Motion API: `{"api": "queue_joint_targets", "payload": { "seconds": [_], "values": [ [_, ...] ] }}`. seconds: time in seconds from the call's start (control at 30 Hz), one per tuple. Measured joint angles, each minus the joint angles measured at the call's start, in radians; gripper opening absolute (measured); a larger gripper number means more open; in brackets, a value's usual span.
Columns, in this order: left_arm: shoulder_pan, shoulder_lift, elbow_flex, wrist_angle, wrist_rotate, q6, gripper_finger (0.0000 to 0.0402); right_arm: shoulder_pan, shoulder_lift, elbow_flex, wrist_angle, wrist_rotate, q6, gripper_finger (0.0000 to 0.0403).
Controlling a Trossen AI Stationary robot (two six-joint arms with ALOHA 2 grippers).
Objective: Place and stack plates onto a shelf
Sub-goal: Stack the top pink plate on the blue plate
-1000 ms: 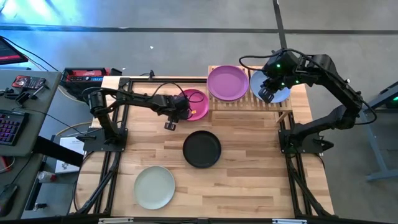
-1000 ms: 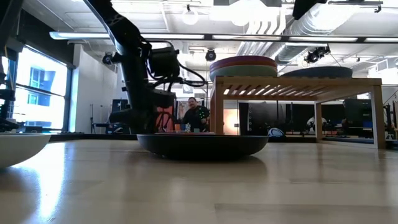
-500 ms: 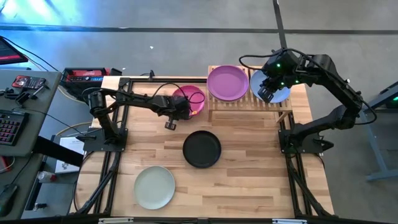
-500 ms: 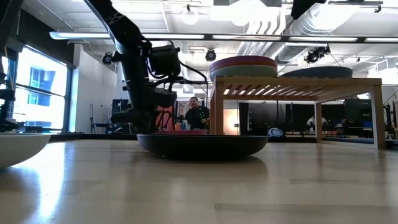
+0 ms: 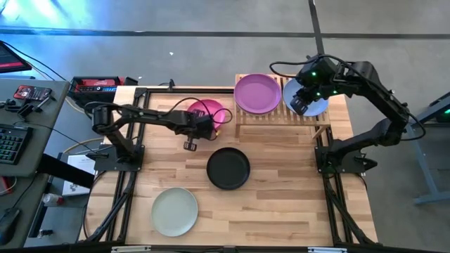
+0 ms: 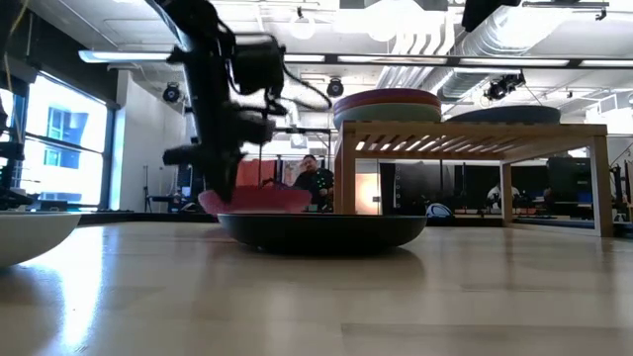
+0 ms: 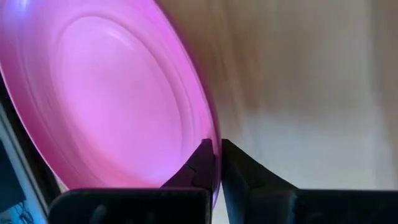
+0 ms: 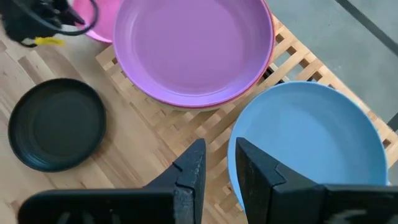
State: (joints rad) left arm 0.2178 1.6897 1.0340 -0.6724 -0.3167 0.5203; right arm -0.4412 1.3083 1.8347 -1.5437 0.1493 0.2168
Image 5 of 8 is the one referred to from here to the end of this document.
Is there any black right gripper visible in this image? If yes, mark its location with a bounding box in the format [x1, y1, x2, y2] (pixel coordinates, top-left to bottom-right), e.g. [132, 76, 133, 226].
[288, 65, 338, 117]

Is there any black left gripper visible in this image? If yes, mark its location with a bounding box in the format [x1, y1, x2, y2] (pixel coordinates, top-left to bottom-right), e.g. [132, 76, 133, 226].
[181, 108, 217, 153]

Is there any light blue plate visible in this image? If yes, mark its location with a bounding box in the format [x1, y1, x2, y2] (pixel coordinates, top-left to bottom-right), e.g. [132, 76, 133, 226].
[282, 77, 330, 117]

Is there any black plate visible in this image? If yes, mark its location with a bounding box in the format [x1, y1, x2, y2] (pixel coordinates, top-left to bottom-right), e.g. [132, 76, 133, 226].
[205, 146, 252, 191]

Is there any purple plate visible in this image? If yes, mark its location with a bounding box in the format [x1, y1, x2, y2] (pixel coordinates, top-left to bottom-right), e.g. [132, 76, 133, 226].
[233, 72, 283, 115]

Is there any pale greenish white plate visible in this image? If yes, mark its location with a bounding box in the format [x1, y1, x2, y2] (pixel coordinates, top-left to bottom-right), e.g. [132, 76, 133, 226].
[150, 186, 200, 238]

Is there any wooden slatted shelf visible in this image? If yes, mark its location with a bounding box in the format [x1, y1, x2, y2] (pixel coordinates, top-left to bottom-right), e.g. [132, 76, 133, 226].
[233, 72, 332, 140]

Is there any hot pink plate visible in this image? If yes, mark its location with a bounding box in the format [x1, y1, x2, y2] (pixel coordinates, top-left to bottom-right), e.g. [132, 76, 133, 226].
[186, 98, 226, 131]

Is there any white booklet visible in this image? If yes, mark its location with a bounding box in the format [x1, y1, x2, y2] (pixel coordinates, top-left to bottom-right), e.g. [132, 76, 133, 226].
[61, 153, 96, 197]

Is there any red and black power box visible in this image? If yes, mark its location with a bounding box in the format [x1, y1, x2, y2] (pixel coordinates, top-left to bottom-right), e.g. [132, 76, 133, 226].
[68, 75, 140, 108]

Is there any black support bar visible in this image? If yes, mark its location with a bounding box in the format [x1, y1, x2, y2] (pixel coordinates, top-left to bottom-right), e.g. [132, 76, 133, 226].
[36, 153, 96, 190]

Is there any grey side desk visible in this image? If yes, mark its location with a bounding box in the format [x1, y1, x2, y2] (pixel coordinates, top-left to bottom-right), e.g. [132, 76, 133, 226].
[0, 77, 71, 179]

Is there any black device green light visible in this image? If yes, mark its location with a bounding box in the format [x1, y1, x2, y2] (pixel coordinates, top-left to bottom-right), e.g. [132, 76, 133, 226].
[432, 105, 450, 124]

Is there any clear bottle red cap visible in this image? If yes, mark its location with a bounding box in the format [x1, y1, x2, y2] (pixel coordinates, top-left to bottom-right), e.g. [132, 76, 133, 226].
[41, 193, 65, 208]

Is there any black desk clamp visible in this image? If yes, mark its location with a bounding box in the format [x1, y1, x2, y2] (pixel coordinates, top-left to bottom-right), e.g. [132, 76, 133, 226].
[16, 95, 57, 119]

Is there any red and black phone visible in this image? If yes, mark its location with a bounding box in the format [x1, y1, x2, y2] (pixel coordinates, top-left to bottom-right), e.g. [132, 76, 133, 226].
[13, 84, 53, 103]

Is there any grey low desk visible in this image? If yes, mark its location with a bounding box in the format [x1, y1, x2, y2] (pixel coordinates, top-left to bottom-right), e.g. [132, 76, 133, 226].
[0, 171, 50, 249]

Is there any black backlit keyboard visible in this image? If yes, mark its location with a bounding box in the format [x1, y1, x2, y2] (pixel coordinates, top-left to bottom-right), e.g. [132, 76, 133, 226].
[0, 122, 34, 166]

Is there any small black gadget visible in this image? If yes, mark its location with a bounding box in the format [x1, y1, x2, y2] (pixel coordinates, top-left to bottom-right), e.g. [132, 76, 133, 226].
[0, 98, 18, 112]

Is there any black computer mouse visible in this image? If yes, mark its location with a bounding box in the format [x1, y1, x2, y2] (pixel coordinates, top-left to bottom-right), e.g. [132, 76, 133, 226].
[0, 207, 21, 245]

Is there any black monitor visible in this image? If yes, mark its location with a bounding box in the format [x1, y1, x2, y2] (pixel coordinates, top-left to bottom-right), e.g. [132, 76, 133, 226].
[0, 39, 33, 74]

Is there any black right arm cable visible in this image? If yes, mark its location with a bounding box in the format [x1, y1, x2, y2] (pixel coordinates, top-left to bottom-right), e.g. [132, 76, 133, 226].
[269, 53, 352, 80]

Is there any black metal rig frame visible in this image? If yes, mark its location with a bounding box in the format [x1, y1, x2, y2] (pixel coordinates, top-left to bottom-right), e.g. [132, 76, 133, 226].
[77, 86, 379, 253]

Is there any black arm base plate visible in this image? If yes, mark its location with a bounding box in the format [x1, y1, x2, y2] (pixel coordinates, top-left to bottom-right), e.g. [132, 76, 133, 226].
[94, 144, 146, 173]
[314, 145, 379, 175]

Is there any yellow floor cable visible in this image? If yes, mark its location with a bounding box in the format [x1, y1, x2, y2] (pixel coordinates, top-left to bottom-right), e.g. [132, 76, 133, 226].
[62, 136, 106, 155]

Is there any silver metal bracket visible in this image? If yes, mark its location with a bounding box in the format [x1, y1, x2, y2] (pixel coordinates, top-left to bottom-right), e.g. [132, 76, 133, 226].
[110, 245, 153, 253]
[307, 246, 349, 253]

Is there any grey table frame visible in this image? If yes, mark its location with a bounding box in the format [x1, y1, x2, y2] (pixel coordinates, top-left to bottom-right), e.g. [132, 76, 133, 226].
[388, 90, 450, 207]

